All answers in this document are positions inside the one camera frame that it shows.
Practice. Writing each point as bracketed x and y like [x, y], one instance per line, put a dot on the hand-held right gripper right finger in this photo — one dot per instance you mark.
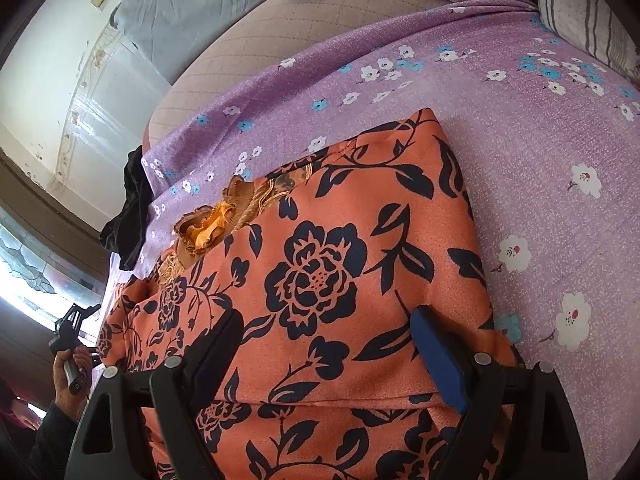
[440, 360]

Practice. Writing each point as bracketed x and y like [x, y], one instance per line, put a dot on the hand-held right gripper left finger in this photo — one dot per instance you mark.
[215, 347]

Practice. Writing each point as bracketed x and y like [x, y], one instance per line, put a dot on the orange black floral garment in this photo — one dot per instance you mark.
[325, 270]

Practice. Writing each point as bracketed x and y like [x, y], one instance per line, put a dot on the person's left forearm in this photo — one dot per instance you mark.
[50, 442]

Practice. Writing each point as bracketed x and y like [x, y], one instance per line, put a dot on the person's left hand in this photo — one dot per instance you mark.
[61, 392]

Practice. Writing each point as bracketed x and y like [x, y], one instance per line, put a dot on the black cloth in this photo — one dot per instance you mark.
[131, 210]

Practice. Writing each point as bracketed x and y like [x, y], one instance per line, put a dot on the purple floral bedsheet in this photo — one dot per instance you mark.
[525, 135]

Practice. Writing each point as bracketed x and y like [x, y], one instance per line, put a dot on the beige quilted mattress pad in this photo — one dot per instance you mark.
[260, 40]

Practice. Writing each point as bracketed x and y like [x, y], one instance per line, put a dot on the grey striped pillow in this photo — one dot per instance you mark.
[585, 5]

